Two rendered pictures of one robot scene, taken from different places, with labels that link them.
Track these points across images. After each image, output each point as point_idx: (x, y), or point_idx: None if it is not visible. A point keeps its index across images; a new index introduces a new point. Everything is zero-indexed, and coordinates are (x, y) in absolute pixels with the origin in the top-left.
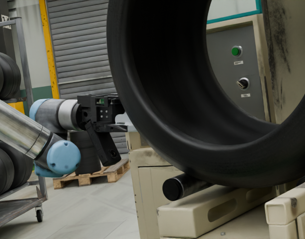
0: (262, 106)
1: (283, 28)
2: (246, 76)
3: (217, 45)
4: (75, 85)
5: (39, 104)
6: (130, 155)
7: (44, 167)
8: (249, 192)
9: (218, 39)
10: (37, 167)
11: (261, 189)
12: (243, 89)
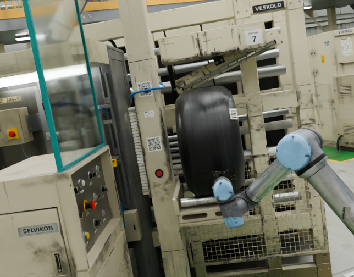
0: (107, 200)
1: (167, 145)
2: (101, 184)
3: (92, 166)
4: None
5: (228, 182)
6: (90, 272)
7: (243, 215)
8: (183, 219)
9: (91, 162)
10: (243, 217)
11: (182, 216)
12: (103, 192)
